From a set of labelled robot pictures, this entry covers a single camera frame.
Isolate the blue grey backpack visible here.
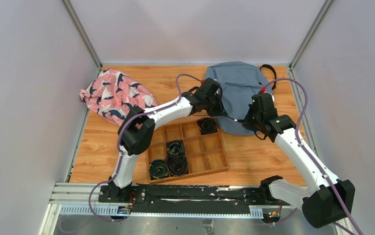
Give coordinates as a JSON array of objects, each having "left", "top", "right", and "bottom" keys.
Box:
[{"left": 205, "top": 61, "right": 275, "bottom": 136}]

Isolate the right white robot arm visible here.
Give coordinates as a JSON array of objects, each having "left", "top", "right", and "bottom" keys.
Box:
[{"left": 242, "top": 93, "right": 355, "bottom": 228}]

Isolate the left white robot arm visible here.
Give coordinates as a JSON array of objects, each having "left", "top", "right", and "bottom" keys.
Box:
[{"left": 107, "top": 78, "right": 226, "bottom": 202}]

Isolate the rolled black belt top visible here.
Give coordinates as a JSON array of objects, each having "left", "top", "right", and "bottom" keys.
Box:
[{"left": 197, "top": 117, "right": 217, "bottom": 135}]

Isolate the wooden compartment tray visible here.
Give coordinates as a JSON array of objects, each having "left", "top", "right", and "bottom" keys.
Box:
[{"left": 146, "top": 120, "right": 229, "bottom": 184}]

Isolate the rolled green belt middle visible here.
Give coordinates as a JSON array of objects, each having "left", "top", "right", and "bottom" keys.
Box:
[{"left": 166, "top": 140, "right": 186, "bottom": 156}]

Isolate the rolled dark belt bottom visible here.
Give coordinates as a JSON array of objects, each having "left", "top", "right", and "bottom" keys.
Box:
[{"left": 166, "top": 155, "right": 188, "bottom": 177}]

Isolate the rolled green belt bottom-left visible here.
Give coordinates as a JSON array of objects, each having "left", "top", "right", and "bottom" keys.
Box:
[{"left": 148, "top": 159, "right": 169, "bottom": 180}]

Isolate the pink patterned cloth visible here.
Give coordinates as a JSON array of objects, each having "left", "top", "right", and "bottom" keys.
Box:
[{"left": 79, "top": 69, "right": 158, "bottom": 125}]

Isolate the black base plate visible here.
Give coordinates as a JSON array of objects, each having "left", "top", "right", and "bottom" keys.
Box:
[{"left": 98, "top": 184, "right": 288, "bottom": 216}]

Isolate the aluminium rail frame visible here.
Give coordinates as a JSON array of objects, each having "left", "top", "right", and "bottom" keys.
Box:
[{"left": 38, "top": 181, "right": 353, "bottom": 235}]

